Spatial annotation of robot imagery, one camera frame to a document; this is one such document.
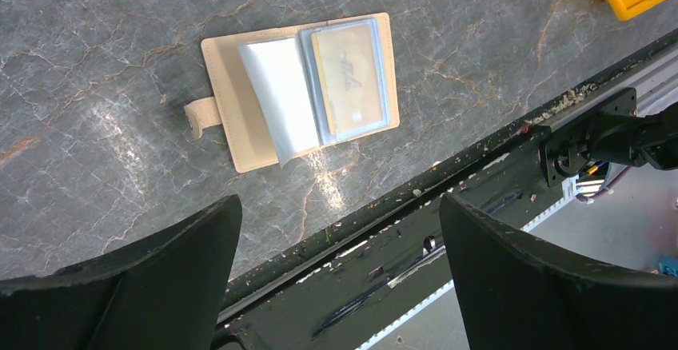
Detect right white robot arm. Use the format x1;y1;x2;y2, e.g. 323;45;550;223
539;103;677;185

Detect colourful toy blocks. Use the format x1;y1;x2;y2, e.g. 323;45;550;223
659;256;678;277

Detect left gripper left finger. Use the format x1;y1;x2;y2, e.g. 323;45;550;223
1;195;242;349

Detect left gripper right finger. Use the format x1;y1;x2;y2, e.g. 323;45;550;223
439;195;677;349

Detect beige card holder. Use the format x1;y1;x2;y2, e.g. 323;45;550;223
185;13;400;173

